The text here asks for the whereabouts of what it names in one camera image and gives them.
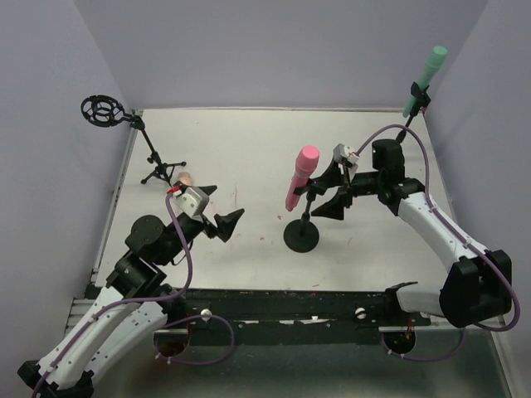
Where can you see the pink toy microphone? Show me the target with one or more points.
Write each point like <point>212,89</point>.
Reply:
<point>306,162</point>

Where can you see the beige toy microphone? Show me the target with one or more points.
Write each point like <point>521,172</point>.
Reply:
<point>185,178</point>

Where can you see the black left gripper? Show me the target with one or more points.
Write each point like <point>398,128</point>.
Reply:
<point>209,225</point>

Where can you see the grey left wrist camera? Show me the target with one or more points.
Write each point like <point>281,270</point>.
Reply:
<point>192,201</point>

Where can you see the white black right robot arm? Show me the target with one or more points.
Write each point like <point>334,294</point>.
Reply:
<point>477,278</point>

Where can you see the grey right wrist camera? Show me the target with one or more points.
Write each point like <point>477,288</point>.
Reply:
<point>346,156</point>

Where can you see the black robot base mounting bar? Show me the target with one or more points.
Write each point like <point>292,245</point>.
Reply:
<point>218,317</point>

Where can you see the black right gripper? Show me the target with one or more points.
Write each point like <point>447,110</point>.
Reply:
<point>338,185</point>

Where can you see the mint green toy microphone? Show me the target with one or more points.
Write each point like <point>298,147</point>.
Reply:
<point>432,65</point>

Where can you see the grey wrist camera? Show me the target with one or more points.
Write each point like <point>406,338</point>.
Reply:
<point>192,201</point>
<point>346,156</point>

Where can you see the black round-base clamp stand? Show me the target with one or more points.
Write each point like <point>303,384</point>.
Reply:
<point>302,235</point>

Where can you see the black round-base clip mic stand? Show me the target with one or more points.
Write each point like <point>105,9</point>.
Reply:
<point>421,101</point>

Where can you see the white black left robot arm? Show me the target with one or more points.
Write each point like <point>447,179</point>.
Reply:
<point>134,302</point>

